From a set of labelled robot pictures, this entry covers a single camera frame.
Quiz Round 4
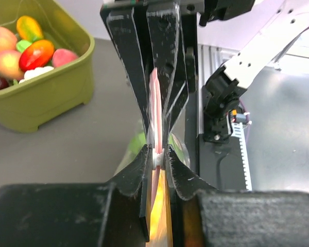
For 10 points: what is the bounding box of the white toothed cable rail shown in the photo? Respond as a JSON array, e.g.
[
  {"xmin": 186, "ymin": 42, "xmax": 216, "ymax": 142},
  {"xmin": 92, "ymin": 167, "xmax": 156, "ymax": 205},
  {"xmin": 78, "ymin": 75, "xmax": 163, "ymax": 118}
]
[{"xmin": 231, "ymin": 123, "xmax": 252, "ymax": 190}]

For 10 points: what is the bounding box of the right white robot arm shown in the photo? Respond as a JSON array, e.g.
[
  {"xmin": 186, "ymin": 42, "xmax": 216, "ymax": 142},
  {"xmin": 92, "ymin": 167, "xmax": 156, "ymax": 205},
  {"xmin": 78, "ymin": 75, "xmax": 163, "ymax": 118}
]
[{"xmin": 100, "ymin": 1, "xmax": 309, "ymax": 145}]

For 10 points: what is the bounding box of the small green fake fruit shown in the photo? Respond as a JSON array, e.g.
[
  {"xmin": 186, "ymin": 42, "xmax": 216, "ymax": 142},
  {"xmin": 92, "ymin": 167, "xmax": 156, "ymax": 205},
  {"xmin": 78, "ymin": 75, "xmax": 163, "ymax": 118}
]
[{"xmin": 16, "ymin": 40, "xmax": 32, "ymax": 53}]

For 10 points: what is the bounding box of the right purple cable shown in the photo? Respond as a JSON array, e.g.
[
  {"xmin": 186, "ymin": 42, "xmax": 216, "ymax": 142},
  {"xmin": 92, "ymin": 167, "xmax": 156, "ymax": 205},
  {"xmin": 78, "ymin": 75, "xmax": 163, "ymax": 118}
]
[{"xmin": 238, "ymin": 101, "xmax": 253, "ymax": 145}]

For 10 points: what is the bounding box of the clear zip top bag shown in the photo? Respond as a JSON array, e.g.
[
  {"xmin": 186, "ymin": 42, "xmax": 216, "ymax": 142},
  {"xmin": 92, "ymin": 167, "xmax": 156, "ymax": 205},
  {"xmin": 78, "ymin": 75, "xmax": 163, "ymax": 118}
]
[{"xmin": 113, "ymin": 66, "xmax": 191, "ymax": 247}]

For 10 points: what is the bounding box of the white fake cauliflower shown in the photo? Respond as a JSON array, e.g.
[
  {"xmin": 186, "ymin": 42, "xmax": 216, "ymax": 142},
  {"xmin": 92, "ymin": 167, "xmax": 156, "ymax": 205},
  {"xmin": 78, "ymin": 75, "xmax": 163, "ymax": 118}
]
[{"xmin": 19, "ymin": 66, "xmax": 54, "ymax": 84}]

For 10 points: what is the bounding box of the red orange fake mango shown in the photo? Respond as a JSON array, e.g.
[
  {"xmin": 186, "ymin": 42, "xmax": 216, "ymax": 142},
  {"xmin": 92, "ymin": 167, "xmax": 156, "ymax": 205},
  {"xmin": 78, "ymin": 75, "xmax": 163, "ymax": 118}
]
[{"xmin": 19, "ymin": 40, "xmax": 55, "ymax": 72}]

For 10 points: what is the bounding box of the olive green plastic bin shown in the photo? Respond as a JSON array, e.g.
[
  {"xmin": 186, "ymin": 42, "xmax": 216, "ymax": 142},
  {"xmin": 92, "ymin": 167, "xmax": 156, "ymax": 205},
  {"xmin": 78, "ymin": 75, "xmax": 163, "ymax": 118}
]
[{"xmin": 0, "ymin": 1, "xmax": 95, "ymax": 133}]

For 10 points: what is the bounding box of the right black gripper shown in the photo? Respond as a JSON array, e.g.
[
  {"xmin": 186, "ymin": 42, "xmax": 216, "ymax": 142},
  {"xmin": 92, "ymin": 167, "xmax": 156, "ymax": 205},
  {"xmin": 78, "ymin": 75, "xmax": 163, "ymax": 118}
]
[{"xmin": 100, "ymin": 1, "xmax": 204, "ymax": 144}]

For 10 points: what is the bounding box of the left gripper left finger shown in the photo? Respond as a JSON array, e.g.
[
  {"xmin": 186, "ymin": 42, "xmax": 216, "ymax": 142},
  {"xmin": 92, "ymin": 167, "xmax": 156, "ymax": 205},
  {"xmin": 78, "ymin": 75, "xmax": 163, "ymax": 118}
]
[{"xmin": 113, "ymin": 144, "xmax": 152, "ymax": 242}]

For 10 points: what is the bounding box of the lower fake peach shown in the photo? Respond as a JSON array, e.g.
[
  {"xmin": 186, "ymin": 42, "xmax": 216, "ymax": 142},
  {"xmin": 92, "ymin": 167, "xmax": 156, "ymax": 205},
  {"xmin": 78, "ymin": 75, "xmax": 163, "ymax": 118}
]
[{"xmin": 0, "ymin": 50, "xmax": 24, "ymax": 81}]

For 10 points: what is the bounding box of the yellow green fake mango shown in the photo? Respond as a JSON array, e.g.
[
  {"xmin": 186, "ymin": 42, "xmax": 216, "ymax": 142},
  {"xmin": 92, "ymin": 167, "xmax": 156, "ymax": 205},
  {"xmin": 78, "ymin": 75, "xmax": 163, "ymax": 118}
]
[{"xmin": 16, "ymin": 15, "xmax": 44, "ymax": 43}]

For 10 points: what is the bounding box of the pink fake peach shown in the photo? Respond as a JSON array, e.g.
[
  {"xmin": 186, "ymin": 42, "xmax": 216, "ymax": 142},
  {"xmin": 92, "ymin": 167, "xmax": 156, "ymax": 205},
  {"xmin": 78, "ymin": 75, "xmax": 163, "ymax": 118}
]
[{"xmin": 52, "ymin": 48, "xmax": 79, "ymax": 67}]

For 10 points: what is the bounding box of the yellow fake orange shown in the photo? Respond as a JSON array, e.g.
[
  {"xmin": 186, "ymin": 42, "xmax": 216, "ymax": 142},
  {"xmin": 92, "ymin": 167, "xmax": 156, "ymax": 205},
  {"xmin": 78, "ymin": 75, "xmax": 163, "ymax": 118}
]
[{"xmin": 146, "ymin": 170, "xmax": 173, "ymax": 246}]

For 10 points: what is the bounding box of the upper fake peach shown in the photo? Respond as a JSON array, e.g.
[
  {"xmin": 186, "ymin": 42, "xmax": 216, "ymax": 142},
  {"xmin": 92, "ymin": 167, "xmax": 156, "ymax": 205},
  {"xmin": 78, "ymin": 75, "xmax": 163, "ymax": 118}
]
[{"xmin": 0, "ymin": 26, "xmax": 18, "ymax": 52}]

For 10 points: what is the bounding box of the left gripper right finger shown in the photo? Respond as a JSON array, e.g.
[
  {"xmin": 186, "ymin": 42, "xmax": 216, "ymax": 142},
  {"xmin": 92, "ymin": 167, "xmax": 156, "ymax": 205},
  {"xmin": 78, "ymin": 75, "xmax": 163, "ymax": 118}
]
[{"xmin": 165, "ymin": 146, "xmax": 216, "ymax": 201}]

